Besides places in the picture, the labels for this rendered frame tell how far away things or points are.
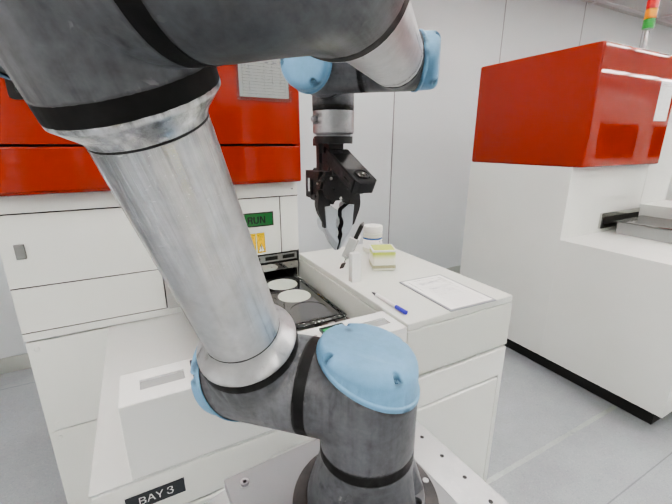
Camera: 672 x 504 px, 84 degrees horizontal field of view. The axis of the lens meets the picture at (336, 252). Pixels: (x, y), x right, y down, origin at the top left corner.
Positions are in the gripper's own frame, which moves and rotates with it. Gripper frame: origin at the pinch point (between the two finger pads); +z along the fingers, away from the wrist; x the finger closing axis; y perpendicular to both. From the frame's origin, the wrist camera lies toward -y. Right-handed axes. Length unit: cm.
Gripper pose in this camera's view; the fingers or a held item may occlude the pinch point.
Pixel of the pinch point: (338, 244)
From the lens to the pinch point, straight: 71.7
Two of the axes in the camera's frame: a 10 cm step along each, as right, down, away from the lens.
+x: -8.8, 1.3, -4.5
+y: -4.7, -2.5, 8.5
